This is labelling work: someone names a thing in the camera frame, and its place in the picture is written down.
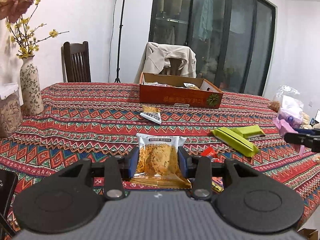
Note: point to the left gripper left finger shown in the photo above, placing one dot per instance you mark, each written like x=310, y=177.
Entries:
x=118, y=168

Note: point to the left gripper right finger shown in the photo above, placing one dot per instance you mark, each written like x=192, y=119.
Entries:
x=199, y=170

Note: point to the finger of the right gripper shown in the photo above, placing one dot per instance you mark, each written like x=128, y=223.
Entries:
x=308, y=131

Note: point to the orange colourful chip bag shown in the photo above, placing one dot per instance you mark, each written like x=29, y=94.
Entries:
x=217, y=184

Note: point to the gold crisp packet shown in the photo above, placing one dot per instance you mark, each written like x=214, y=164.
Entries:
x=158, y=162

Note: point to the green snack bar pack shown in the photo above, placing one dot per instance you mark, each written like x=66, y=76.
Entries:
x=235, y=141

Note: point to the small crisp packet dark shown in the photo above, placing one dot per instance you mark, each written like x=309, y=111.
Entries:
x=152, y=114

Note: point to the white crisp snack packet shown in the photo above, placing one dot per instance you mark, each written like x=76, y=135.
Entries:
x=185, y=85

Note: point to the purple tissue pack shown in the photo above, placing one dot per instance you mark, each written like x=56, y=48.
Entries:
x=288, y=105

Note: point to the patterned red tablecloth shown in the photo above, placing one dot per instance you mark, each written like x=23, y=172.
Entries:
x=94, y=120

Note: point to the orange cardboard box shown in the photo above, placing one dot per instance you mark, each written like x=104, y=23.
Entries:
x=209, y=96

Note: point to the floral ceramic slim vase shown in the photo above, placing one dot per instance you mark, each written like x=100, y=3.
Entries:
x=30, y=88

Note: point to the black smartphone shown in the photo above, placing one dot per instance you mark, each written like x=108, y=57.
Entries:
x=8, y=184

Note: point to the chair with beige jacket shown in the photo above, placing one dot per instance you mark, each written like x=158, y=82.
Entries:
x=170, y=62

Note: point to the dark wooden chair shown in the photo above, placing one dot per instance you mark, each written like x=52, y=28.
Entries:
x=76, y=59

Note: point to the beige jacket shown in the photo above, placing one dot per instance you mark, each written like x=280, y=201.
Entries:
x=167, y=60

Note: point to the dark glass sliding door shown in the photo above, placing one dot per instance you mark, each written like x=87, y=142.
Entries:
x=232, y=39

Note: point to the yellow flower branches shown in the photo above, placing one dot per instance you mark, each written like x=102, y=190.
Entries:
x=23, y=34

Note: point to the studio light on stand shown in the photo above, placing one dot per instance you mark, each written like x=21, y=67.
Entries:
x=118, y=9

